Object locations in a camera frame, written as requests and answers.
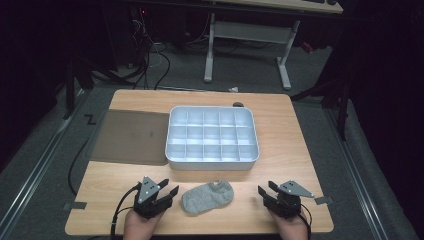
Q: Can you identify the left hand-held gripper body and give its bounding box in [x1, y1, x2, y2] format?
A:
[132, 175, 172, 220]

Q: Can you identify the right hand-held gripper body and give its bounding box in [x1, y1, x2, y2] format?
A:
[265, 179, 316, 220]

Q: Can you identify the grey sock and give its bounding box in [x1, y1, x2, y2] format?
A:
[180, 180, 235, 215]

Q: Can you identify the white divided storage box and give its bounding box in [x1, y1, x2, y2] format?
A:
[164, 105, 261, 172]

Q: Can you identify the person's right hand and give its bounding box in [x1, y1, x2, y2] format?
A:
[269, 210, 310, 240]

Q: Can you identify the person's left hand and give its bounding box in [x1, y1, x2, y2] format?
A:
[122, 209, 165, 240]

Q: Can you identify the grey tape strip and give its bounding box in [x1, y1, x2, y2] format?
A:
[62, 201, 88, 211]
[313, 195, 335, 206]

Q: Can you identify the black stand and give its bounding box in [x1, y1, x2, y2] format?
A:
[289, 64, 352, 142]
[62, 59, 135, 121]

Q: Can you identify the desk with white legs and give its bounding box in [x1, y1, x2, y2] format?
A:
[202, 0, 344, 92]

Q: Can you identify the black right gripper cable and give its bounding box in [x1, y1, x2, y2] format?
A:
[297, 212, 313, 240]

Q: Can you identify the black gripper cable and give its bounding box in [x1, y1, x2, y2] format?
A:
[110, 184, 142, 240]
[297, 212, 313, 240]

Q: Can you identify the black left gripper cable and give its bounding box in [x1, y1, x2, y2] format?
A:
[110, 184, 142, 240]

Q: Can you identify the metal floor rail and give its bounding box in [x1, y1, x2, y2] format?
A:
[0, 89, 92, 236]
[323, 105, 390, 240]

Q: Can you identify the black floor cable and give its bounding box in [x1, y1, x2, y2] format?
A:
[67, 139, 92, 198]

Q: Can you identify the bundle of cables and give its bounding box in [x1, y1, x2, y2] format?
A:
[129, 9, 172, 91]

